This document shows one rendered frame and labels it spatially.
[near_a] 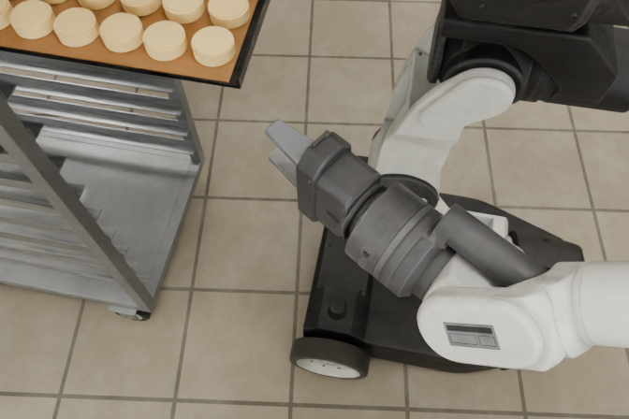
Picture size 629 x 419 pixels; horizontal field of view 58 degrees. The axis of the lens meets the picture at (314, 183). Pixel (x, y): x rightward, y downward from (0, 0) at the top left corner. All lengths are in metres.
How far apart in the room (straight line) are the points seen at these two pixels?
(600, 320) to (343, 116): 1.55
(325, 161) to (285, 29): 1.71
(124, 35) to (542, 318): 0.54
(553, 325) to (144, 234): 1.28
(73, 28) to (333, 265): 0.94
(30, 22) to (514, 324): 0.62
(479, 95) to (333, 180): 0.32
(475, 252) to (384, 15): 1.84
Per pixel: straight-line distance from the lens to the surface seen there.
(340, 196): 0.52
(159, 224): 1.61
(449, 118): 0.83
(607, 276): 0.48
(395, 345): 1.43
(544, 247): 1.40
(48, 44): 0.77
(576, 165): 2.01
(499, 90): 0.78
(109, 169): 1.75
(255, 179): 1.81
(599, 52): 0.78
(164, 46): 0.70
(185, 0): 0.74
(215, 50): 0.68
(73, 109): 1.68
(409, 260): 0.51
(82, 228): 1.11
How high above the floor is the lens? 1.55
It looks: 60 degrees down
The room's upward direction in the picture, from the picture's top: straight up
